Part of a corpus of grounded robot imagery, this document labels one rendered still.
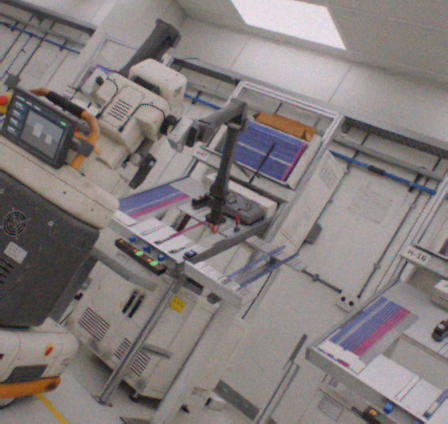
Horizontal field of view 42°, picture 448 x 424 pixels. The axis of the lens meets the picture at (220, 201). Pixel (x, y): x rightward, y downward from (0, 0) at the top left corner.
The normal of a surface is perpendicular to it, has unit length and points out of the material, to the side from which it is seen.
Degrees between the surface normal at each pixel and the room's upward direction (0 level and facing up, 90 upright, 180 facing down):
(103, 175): 82
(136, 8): 90
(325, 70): 90
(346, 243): 90
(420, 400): 44
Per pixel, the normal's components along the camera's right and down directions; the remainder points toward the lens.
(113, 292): -0.46, -0.39
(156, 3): 0.72, 0.37
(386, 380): 0.06, -0.87
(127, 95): -0.11, -0.35
